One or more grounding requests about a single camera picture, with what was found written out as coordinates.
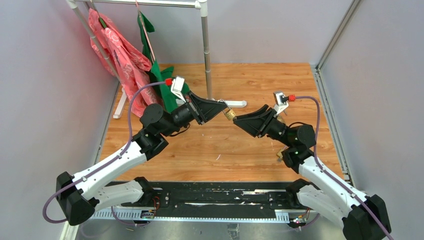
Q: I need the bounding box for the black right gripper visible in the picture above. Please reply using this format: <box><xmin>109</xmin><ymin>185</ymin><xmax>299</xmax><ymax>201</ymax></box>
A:
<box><xmin>233</xmin><ymin>104</ymin><xmax>294</xmax><ymax>148</ymax></box>

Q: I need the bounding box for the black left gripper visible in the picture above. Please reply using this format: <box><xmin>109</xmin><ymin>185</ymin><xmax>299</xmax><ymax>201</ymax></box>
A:
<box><xmin>161</xmin><ymin>90</ymin><xmax>227</xmax><ymax>138</ymax></box>

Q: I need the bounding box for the small brass padlock with key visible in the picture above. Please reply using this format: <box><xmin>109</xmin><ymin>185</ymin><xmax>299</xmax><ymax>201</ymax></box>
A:
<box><xmin>218</xmin><ymin>99</ymin><xmax>237</xmax><ymax>121</ymax></box>

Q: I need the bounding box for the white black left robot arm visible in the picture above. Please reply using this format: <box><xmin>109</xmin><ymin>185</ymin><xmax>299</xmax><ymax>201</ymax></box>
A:
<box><xmin>55</xmin><ymin>91</ymin><xmax>227</xmax><ymax>226</ymax></box>

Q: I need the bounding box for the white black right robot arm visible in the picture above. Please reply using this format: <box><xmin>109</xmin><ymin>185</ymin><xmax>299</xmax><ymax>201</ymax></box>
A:
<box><xmin>233</xmin><ymin>105</ymin><xmax>392</xmax><ymax>240</ymax></box>

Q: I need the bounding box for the brass padlock near back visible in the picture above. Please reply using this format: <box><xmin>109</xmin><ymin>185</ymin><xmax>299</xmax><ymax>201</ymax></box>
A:
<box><xmin>277</xmin><ymin>110</ymin><xmax>287</xmax><ymax>124</ymax></box>

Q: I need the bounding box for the brass padlock near front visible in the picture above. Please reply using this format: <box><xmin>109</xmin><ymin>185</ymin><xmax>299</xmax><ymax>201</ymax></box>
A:
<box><xmin>276</xmin><ymin>148</ymin><xmax>285</xmax><ymax>163</ymax></box>

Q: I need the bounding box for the green garment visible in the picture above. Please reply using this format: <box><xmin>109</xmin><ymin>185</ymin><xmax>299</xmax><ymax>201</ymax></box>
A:
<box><xmin>137</xmin><ymin>11</ymin><xmax>190</xmax><ymax>115</ymax></box>

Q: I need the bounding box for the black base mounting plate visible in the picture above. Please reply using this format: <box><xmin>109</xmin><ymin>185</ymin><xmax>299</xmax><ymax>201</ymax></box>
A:
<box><xmin>120</xmin><ymin>180</ymin><xmax>331</xmax><ymax>220</ymax></box>

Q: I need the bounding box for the white metal clothes rack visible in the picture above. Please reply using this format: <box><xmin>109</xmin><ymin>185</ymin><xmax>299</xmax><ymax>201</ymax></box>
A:
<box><xmin>65</xmin><ymin>0</ymin><xmax>247</xmax><ymax>119</ymax></box>

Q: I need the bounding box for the pink patterned garment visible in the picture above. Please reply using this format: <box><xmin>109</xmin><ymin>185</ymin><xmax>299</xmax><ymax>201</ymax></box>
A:
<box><xmin>88</xmin><ymin>8</ymin><xmax>178</xmax><ymax>117</ymax></box>

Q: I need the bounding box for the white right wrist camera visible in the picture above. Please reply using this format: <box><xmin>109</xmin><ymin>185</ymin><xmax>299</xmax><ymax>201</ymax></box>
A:
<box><xmin>273</xmin><ymin>91</ymin><xmax>289</xmax><ymax>116</ymax></box>

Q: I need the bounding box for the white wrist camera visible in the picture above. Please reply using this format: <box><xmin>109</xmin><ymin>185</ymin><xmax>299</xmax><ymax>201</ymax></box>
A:
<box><xmin>170</xmin><ymin>76</ymin><xmax>186</xmax><ymax>103</ymax></box>
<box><xmin>273</xmin><ymin>91</ymin><xmax>289</xmax><ymax>116</ymax></box>

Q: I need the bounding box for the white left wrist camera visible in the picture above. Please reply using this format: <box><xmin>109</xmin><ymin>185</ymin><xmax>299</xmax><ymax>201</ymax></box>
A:
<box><xmin>170</xmin><ymin>76</ymin><xmax>186</xmax><ymax>103</ymax></box>

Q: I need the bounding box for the slotted grey cable duct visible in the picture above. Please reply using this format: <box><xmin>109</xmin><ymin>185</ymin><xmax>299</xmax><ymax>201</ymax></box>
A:
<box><xmin>81</xmin><ymin>209</ymin><xmax>291</xmax><ymax>223</ymax></box>

